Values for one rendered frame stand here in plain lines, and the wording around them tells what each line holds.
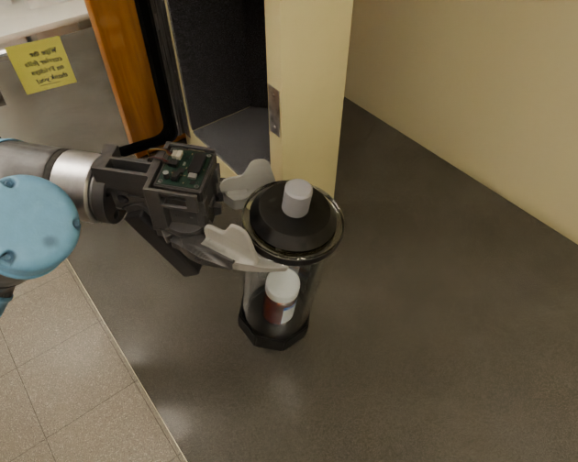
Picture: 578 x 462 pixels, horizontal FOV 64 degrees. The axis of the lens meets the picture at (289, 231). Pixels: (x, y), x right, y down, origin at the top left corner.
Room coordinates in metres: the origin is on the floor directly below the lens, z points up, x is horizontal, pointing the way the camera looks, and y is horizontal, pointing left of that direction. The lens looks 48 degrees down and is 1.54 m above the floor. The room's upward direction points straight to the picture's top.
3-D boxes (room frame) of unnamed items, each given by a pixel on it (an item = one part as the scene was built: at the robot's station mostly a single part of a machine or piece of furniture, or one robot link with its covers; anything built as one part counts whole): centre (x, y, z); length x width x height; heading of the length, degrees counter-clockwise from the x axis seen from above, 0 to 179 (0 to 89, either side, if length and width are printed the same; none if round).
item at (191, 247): (0.32, 0.09, 1.18); 0.09 x 0.05 x 0.02; 56
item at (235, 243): (0.30, 0.05, 1.19); 0.09 x 0.03 x 0.06; 56
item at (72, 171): (0.37, 0.22, 1.20); 0.08 x 0.05 x 0.08; 171
